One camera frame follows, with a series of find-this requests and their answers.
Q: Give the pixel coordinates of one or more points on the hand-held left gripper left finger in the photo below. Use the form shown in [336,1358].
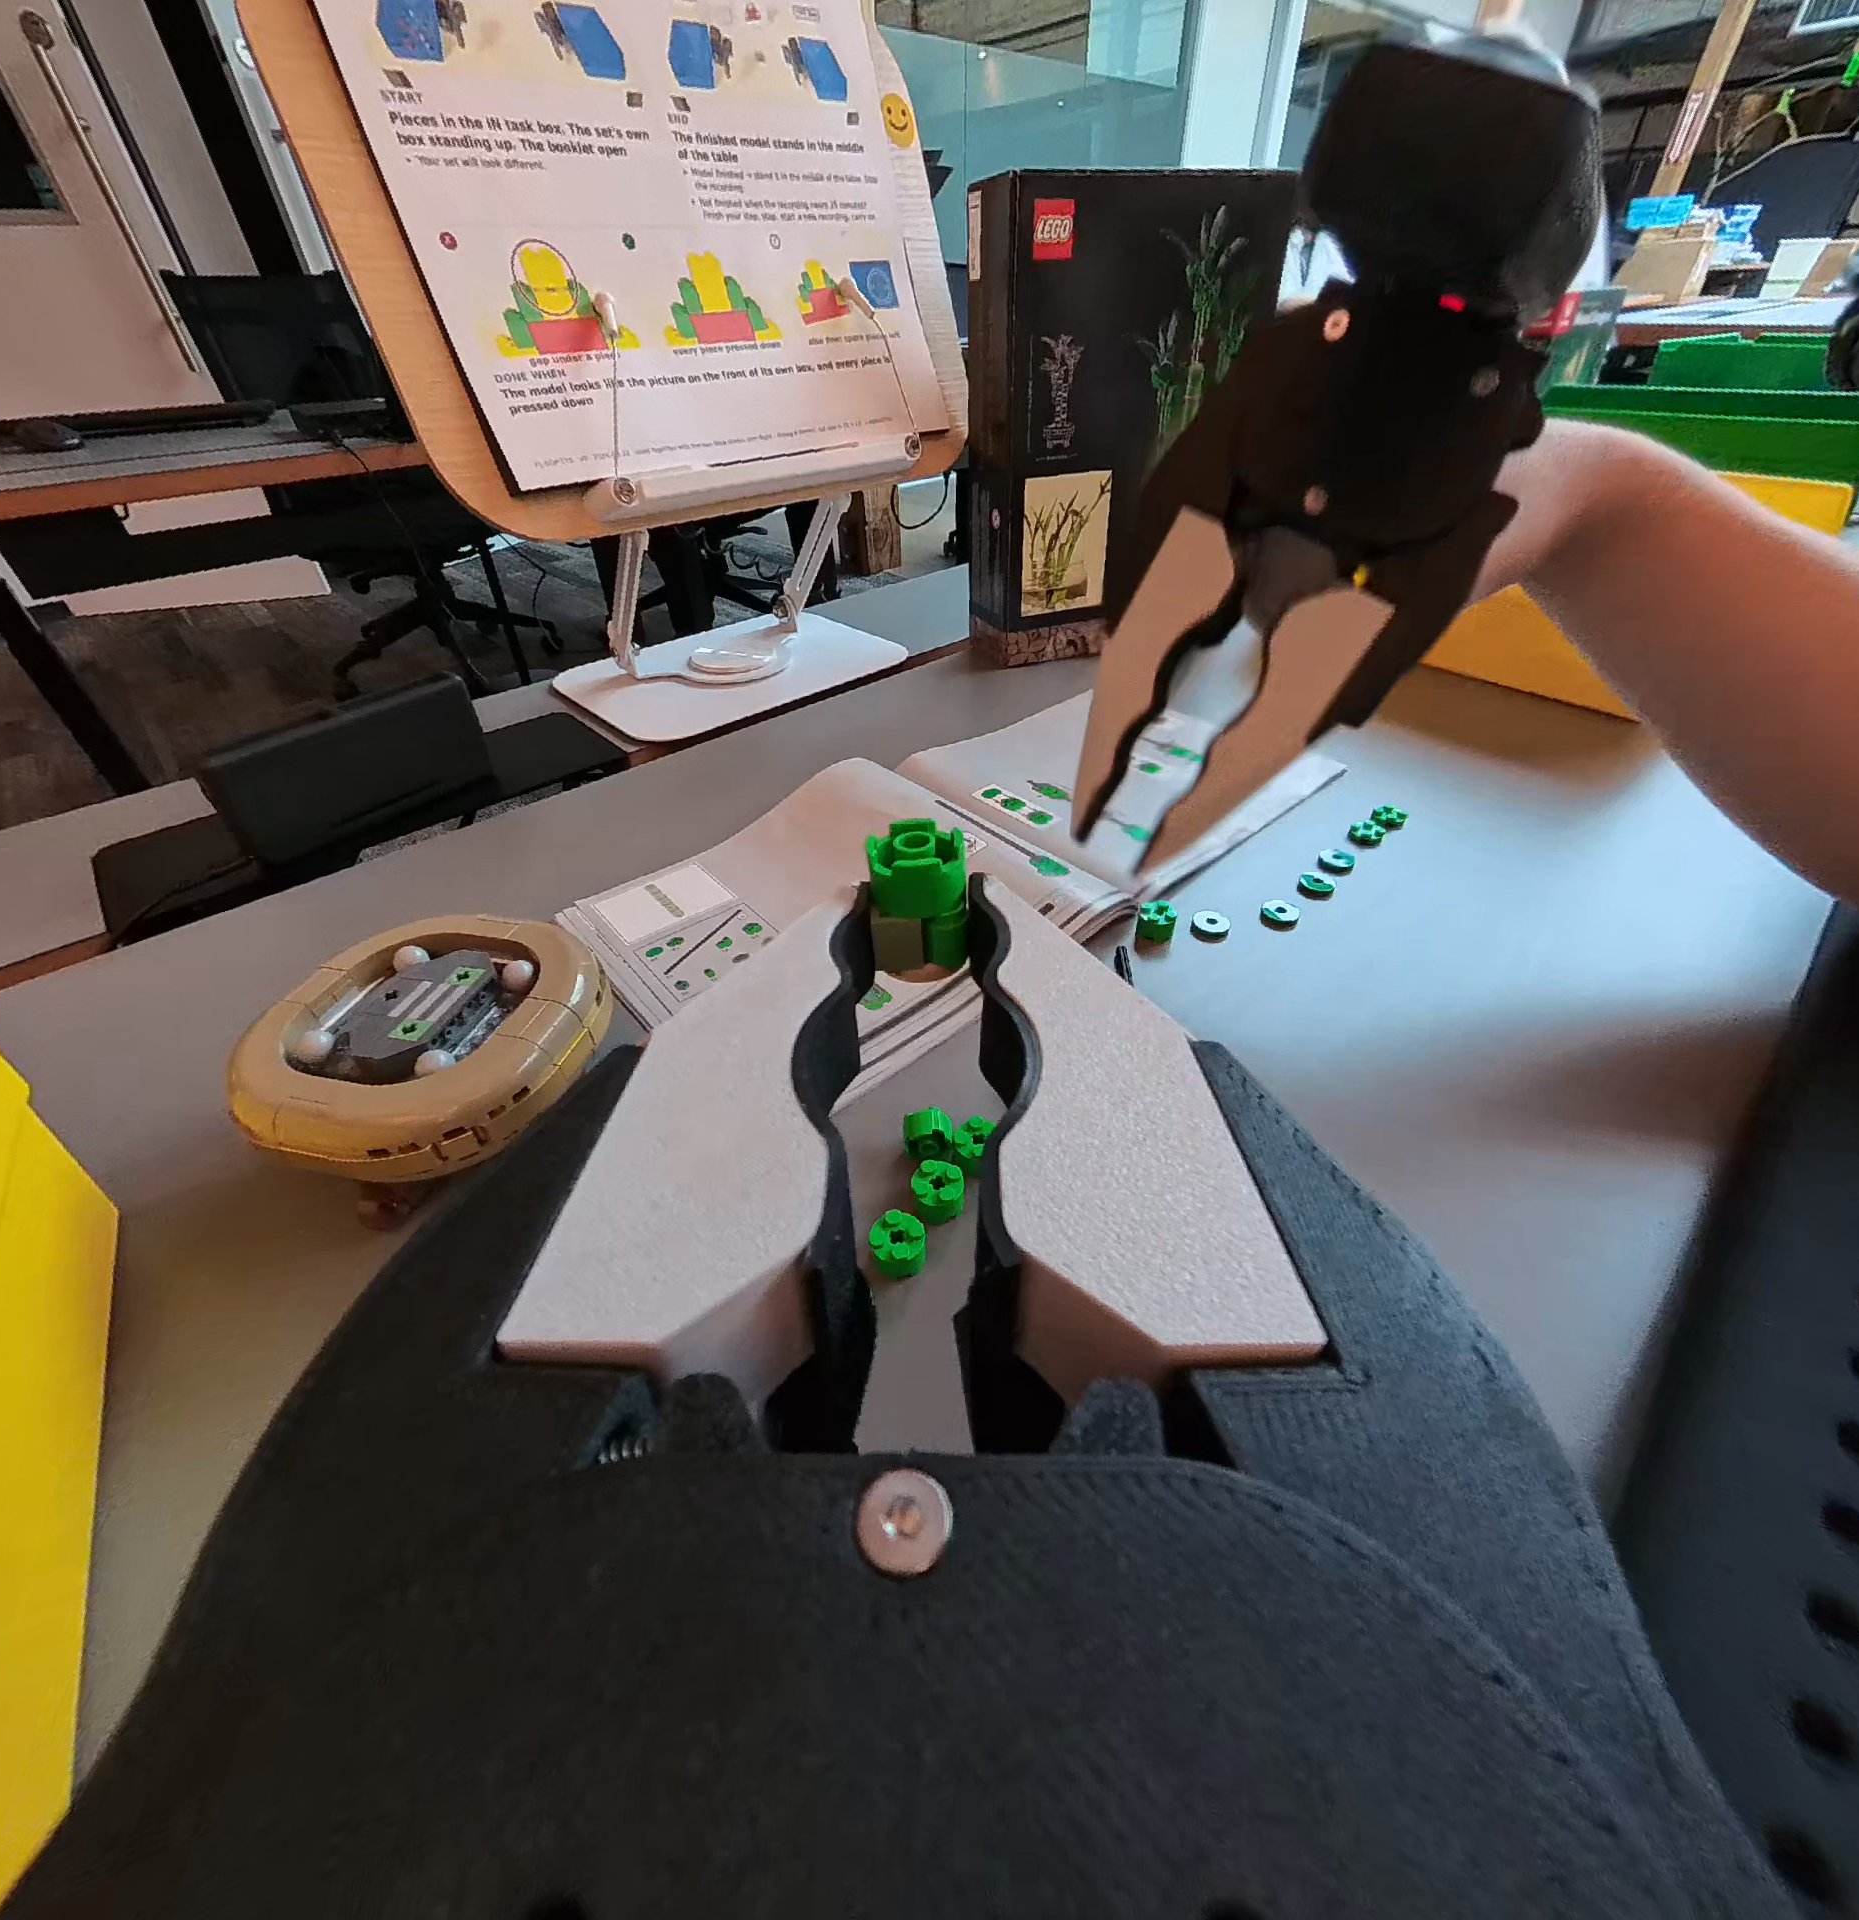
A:
[688,1185]

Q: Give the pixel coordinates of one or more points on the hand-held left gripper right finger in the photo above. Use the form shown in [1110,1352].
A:
[1154,1198]

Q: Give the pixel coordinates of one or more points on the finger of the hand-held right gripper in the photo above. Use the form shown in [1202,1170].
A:
[1169,599]
[1319,660]

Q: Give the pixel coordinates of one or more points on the green round brick stack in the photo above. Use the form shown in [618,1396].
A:
[914,879]

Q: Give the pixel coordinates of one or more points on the person's right forearm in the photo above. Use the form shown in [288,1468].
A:
[1694,630]

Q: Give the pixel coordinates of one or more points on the grey desk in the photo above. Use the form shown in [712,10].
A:
[1470,1050]

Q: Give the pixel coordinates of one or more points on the wooden office desk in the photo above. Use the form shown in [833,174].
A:
[119,480]

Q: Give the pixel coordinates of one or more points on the yellow plastic bin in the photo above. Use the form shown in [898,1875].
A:
[1530,660]
[30,1425]
[1777,502]

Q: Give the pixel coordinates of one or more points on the cluster of green round bricks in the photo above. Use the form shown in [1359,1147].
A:
[937,1187]

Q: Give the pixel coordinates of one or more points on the black product box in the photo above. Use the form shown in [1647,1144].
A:
[1065,375]

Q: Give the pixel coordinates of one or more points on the row of green flat plates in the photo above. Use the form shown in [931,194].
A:
[1279,911]

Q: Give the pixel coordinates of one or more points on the tan brick pot model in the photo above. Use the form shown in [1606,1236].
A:
[418,1111]

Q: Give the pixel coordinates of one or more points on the open instruction booklet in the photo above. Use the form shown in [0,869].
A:
[749,884]

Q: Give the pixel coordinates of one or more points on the stack of cardboard boxes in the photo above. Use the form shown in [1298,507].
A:
[1686,254]

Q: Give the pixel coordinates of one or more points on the green plastic bin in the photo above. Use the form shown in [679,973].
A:
[1740,365]
[1725,434]

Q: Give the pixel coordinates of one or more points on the printed instruction sheet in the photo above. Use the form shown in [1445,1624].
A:
[644,194]

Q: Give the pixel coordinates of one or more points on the black office chair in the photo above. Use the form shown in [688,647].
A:
[418,525]

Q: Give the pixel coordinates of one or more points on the instruction sheet on stand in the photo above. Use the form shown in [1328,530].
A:
[402,299]

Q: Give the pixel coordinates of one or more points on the black keyboard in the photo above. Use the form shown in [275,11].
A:
[165,418]

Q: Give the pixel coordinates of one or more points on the black monitor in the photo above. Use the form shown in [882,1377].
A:
[269,345]

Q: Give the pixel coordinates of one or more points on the black computer mouse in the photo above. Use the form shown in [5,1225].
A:
[40,436]

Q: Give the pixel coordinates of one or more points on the white door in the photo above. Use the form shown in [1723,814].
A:
[104,299]

